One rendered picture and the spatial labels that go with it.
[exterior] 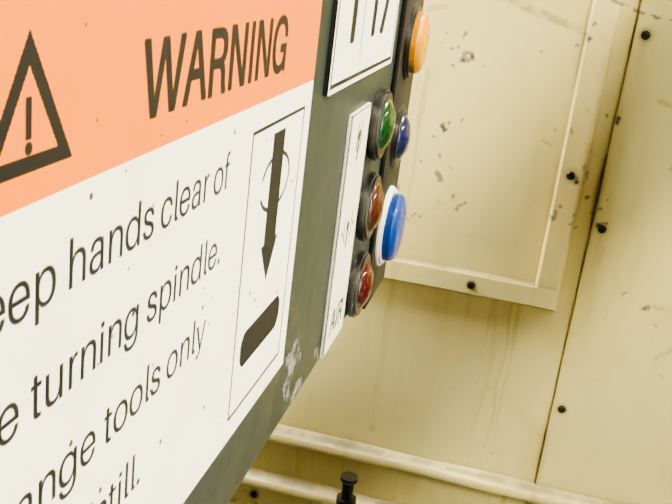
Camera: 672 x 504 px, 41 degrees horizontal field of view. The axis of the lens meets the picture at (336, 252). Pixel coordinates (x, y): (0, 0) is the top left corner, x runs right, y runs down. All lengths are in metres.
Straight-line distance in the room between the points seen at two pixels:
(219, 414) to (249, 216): 0.05
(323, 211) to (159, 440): 0.12
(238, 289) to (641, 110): 0.93
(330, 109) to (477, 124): 0.84
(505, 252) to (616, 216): 0.14
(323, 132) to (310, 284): 0.05
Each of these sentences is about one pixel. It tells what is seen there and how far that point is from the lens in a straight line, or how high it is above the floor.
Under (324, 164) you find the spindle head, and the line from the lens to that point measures 0.27.
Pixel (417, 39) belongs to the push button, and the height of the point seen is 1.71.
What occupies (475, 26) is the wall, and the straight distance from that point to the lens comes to 1.09.
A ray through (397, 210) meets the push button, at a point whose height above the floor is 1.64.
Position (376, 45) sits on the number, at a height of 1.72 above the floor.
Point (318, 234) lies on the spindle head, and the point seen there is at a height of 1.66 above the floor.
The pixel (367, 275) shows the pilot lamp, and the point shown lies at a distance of 0.35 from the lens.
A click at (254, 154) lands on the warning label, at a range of 0.20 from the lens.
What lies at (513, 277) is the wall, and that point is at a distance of 1.14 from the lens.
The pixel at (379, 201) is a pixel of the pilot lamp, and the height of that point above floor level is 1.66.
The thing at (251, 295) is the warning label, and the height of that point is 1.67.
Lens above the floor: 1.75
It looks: 19 degrees down
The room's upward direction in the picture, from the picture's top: 7 degrees clockwise
